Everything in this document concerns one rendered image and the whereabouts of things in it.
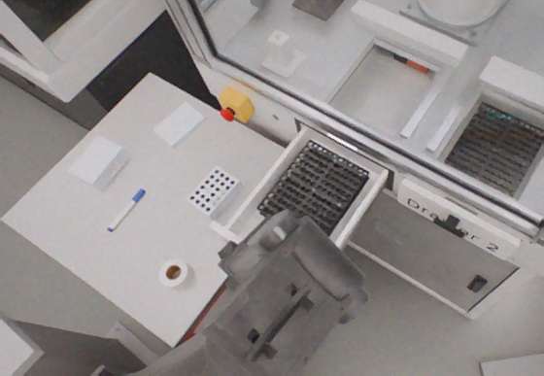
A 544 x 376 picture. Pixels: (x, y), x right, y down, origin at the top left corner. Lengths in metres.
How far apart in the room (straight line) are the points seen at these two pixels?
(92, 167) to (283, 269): 1.08
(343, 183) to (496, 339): 1.09
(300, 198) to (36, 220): 0.74
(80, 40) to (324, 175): 0.80
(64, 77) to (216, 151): 0.46
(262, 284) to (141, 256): 0.95
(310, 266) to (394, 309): 1.52
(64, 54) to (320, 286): 1.23
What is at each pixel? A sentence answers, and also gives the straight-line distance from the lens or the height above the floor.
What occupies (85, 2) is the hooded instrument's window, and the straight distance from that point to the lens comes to 1.52.
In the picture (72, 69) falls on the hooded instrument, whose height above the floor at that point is 0.88.
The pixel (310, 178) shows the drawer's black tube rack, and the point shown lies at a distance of 1.08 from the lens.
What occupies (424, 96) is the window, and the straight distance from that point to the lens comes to 0.80.
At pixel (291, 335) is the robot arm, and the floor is 1.50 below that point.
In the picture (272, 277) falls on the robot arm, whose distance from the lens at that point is 0.36.
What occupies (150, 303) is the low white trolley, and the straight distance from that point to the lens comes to 1.24.
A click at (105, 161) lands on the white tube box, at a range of 1.39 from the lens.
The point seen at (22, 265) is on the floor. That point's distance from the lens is 2.44.
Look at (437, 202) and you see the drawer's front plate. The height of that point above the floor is 0.93.
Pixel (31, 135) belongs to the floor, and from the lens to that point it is 2.75.
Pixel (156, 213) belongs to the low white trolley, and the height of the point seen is 0.76.
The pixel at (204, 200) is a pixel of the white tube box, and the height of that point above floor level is 0.80.
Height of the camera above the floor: 1.86
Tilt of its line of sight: 66 degrees down
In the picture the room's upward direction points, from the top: 7 degrees counter-clockwise
